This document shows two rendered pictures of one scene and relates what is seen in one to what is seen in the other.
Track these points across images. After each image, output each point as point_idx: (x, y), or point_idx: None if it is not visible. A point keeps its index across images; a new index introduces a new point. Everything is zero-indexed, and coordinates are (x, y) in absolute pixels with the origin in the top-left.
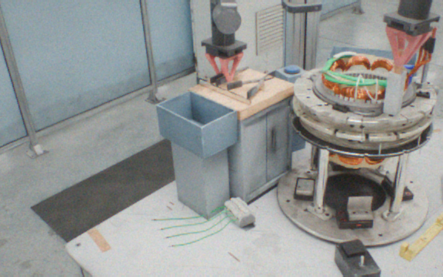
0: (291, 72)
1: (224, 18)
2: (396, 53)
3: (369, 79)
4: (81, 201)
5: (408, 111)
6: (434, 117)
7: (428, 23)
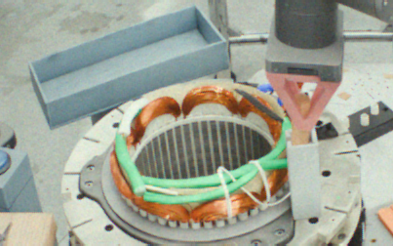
0: None
1: None
2: (297, 110)
3: (242, 169)
4: None
5: (332, 190)
6: (115, 11)
7: (343, 42)
